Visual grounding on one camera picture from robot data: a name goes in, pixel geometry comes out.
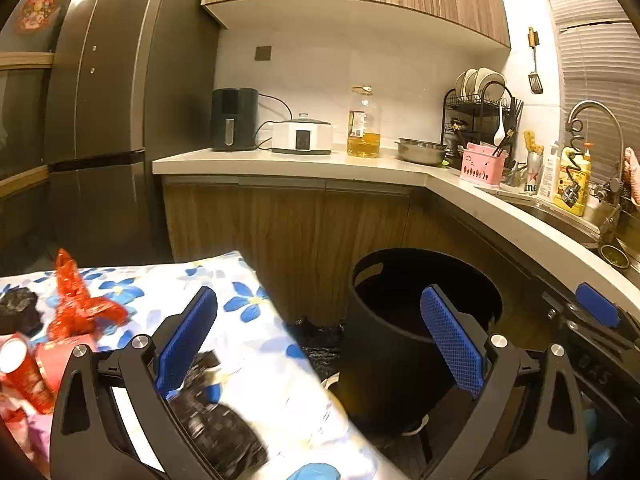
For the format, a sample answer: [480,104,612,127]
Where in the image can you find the large black plastic bag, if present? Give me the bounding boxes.
[0,288,42,337]

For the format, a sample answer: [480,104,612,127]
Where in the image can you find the steel refrigerator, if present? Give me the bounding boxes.
[45,0,221,261]

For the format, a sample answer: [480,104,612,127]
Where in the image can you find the white pump bottle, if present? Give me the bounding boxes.
[536,141,562,204]

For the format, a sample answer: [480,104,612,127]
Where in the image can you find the wooden base cabinets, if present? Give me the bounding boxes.
[162,177,551,351]

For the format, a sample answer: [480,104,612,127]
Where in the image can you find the black air fryer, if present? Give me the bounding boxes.
[210,87,260,152]

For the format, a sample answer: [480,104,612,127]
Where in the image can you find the blue floral white cloth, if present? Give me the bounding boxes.
[0,251,396,480]

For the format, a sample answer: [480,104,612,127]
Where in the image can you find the pink utensil holder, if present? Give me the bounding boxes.
[459,142,509,189]

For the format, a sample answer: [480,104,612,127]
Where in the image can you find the small black plastic bag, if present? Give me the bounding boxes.
[170,350,268,480]

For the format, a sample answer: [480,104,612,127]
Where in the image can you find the steel sink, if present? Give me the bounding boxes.
[500,195,607,252]

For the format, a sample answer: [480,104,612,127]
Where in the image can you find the black round trash bin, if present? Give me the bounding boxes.
[339,247,503,436]

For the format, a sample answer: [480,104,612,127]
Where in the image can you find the white kitchen counter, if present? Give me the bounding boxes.
[152,147,640,321]

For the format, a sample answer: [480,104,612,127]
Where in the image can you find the steel mixing bowl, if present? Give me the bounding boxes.
[395,138,448,166]

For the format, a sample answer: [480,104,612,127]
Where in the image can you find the hanging metal spatula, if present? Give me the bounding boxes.
[527,26,544,95]

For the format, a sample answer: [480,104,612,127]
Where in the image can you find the red door decoration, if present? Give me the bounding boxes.
[14,0,60,36]

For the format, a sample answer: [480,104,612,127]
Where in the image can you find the cooking oil bottle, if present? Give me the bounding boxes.
[346,85,383,159]

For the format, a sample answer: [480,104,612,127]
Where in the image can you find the black power cable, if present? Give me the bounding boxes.
[254,93,294,151]

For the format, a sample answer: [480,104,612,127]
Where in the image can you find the red drink can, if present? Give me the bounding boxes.
[0,332,56,416]

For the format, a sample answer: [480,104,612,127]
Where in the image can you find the white plate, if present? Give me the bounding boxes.
[454,69,478,102]
[474,67,507,102]

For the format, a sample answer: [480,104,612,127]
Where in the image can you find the black garbage bag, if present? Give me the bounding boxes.
[287,316,347,382]

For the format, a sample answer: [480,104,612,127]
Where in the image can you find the white rice cooker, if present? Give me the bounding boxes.
[271,114,334,156]

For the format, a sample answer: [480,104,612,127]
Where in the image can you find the steel kitchen faucet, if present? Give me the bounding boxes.
[566,100,627,198]

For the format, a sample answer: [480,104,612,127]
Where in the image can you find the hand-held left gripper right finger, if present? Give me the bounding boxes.
[419,284,590,480]

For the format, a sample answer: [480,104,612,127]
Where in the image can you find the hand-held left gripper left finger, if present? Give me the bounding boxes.
[49,286,221,480]

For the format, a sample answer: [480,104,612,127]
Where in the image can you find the pink wrapper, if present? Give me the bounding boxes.
[0,394,52,478]

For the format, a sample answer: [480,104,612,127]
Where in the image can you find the window blinds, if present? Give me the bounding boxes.
[535,0,640,181]

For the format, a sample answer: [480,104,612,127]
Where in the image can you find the silver drink can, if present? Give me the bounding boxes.
[523,151,545,196]

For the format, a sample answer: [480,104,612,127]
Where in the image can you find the white ladle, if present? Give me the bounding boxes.
[493,99,507,146]

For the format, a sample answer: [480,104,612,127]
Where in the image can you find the steel sink strainer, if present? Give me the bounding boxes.
[597,244,630,269]

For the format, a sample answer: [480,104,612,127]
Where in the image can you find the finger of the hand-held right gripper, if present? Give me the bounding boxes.
[542,282,640,356]

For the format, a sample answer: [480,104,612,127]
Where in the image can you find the pink rubber glove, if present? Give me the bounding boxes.
[622,147,640,207]

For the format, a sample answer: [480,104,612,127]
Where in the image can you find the yellow detergent bottle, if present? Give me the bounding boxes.
[552,142,594,217]

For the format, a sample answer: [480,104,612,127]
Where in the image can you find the black dish rack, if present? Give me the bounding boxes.
[441,87,525,170]

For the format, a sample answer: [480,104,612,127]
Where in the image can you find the person's right hand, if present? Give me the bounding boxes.
[586,407,623,477]

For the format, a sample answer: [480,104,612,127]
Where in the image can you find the red plastic wrapper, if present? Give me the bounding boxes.
[47,248,130,339]

